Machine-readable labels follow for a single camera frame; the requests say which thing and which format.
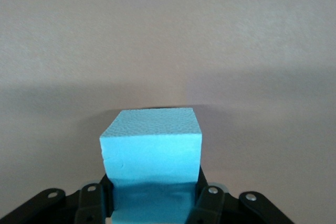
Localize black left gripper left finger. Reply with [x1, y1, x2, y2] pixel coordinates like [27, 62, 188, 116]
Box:
[0, 174, 115, 224]

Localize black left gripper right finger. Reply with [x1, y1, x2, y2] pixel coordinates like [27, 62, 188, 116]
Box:
[185, 166, 293, 224]

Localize blue foam block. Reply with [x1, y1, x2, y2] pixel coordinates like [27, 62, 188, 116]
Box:
[99, 108, 203, 224]

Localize brown table cover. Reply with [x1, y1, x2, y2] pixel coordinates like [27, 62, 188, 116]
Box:
[0, 0, 336, 224]

